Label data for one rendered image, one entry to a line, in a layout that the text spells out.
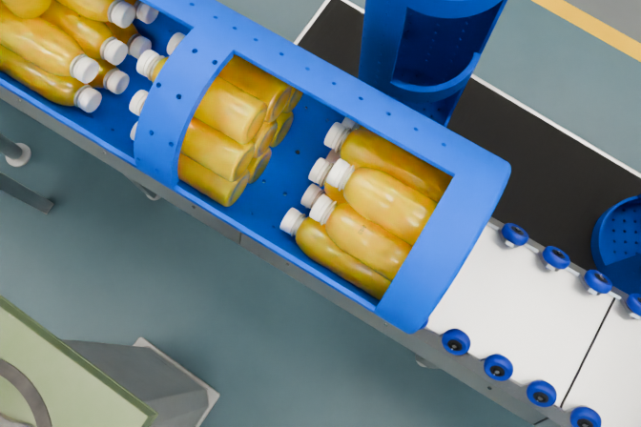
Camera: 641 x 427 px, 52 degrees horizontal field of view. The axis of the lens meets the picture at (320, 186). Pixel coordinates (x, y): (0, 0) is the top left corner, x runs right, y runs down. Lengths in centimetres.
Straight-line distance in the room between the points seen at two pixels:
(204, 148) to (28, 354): 39
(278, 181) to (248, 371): 102
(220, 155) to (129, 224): 123
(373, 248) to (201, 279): 122
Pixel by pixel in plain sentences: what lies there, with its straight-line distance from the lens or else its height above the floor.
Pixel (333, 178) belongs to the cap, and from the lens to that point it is 91.
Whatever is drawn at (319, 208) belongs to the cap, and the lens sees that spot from 95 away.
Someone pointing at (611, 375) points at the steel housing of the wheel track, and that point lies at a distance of 121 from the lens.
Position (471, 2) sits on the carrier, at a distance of 123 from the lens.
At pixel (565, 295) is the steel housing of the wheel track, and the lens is 119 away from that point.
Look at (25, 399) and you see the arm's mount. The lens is 107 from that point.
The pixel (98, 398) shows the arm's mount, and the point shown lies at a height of 106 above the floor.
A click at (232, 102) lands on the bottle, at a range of 94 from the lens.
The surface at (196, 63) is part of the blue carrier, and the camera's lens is 92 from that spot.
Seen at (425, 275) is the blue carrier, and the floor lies 121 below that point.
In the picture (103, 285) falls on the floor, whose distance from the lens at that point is 217.
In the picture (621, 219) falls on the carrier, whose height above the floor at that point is 16.
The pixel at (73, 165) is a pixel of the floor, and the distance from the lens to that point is 229.
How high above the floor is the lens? 204
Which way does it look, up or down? 75 degrees down
